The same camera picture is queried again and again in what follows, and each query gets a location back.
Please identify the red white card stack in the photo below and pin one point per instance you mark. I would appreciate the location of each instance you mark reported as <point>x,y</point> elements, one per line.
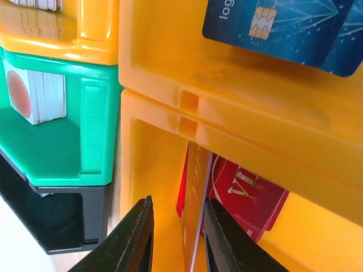
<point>37,96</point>

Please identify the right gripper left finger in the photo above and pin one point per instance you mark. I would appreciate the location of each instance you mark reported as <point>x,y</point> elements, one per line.
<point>129,247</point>

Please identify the yellow bin lower right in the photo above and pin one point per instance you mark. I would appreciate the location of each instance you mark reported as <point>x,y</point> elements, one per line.
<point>290,110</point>

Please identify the red VIP card stack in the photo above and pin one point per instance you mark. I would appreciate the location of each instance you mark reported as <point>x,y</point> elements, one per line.
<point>252,201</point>

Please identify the yellow bin lower middle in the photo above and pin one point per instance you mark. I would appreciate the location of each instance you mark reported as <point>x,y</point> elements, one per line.
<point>179,175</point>

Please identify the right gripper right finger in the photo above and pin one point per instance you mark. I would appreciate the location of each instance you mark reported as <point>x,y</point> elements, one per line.
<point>228,247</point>

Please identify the green bin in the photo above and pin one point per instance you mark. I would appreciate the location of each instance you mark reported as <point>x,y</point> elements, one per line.
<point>76,150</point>

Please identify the black bin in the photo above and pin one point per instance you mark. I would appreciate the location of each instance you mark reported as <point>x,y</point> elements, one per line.
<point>62,219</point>

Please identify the yellow bin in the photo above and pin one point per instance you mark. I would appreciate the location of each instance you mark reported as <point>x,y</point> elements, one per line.
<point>84,31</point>
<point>290,110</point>
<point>179,175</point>

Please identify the yellow bin upper right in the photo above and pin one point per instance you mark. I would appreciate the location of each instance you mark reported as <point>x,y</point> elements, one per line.
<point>84,31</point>

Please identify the blue VIP card stack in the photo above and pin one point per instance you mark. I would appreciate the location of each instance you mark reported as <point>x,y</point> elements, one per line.
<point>323,34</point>

